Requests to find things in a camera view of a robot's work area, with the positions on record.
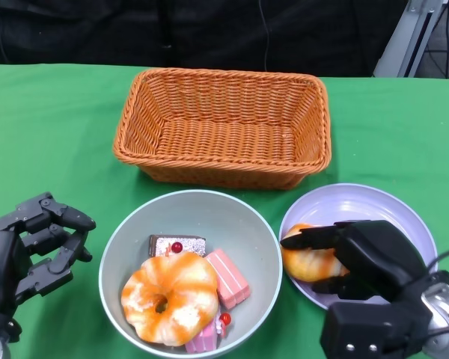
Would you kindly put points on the magenta pink cake with cherry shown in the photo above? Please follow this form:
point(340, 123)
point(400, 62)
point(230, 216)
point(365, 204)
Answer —
point(204, 340)

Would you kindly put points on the salmon pink striped cake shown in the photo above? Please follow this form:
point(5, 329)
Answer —
point(230, 280)

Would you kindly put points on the twisted orange bread bun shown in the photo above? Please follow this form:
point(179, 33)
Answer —
point(310, 263)

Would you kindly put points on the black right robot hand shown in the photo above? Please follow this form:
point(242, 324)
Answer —
point(378, 258)

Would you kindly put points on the chocolate cake with cherry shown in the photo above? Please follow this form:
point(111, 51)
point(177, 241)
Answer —
point(187, 243)

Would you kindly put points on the lavender plate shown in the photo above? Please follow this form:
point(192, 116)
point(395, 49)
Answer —
point(359, 202)

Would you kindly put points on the grey aluminium frame post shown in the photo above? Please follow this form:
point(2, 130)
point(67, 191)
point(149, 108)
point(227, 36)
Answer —
point(404, 48)

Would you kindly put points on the pale green bowl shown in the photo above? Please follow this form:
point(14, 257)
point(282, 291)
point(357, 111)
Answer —
point(194, 217)

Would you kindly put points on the orange wicker basket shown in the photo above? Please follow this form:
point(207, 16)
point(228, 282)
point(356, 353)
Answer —
point(224, 138)

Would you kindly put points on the black backdrop curtain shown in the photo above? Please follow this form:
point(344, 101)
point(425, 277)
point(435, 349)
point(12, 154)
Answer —
point(97, 30)

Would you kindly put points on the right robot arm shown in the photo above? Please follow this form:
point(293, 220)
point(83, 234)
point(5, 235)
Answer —
point(447, 310)

